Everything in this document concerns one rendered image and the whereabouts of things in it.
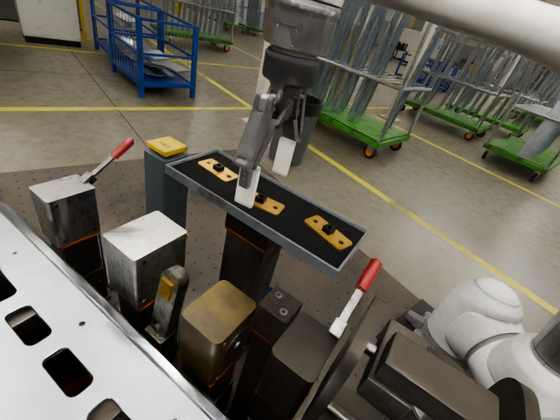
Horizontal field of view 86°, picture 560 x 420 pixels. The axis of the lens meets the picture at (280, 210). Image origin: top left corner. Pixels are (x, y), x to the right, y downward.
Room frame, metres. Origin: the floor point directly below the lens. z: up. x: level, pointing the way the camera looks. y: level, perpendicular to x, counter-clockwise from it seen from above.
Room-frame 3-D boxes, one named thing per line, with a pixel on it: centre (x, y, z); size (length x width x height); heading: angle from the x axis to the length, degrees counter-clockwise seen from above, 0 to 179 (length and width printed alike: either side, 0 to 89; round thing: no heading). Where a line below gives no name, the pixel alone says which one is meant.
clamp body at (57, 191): (0.47, 0.43, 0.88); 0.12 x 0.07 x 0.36; 155
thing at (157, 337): (0.27, 0.13, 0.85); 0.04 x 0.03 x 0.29; 65
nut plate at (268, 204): (0.45, 0.04, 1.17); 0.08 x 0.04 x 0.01; 74
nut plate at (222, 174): (0.51, 0.14, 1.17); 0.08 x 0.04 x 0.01; 59
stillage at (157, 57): (4.57, 2.41, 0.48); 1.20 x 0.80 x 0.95; 49
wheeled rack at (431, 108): (7.49, -3.04, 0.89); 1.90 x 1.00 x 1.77; 50
